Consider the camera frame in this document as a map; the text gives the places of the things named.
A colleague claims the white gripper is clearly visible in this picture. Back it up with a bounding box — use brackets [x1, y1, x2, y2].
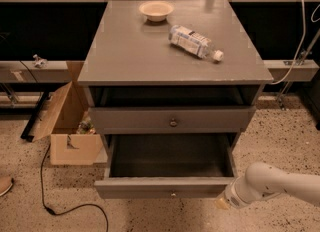
[215, 176, 262, 210]

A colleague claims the grey drawer cabinet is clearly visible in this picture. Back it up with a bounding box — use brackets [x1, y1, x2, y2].
[77, 0, 275, 154]

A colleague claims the beige bowl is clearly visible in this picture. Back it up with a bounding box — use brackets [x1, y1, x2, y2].
[139, 1, 174, 22]

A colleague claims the small clear object on ledge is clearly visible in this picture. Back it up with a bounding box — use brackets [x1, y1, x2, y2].
[33, 54, 48, 69]

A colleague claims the grey drawer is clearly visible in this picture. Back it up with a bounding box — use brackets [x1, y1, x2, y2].
[95, 133, 236, 199]
[89, 107, 256, 134]

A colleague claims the shoe tip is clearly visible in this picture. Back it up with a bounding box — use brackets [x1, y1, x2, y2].
[0, 176, 14, 196]

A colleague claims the clear plastic water bottle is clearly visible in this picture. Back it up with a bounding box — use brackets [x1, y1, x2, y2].
[168, 25, 224, 62]

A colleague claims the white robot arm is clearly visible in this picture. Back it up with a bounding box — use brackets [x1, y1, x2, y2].
[214, 162, 320, 210]

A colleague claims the black floor cable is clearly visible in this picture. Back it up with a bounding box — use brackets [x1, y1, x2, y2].
[40, 144, 110, 232]

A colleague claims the black metal stand leg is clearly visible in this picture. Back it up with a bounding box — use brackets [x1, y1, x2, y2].
[20, 91, 49, 142]

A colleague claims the open cardboard box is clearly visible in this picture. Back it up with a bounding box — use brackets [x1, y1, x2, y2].
[32, 61, 107, 165]

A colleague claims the upper grey drawer front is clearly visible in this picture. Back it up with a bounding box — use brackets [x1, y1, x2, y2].
[89, 107, 256, 134]

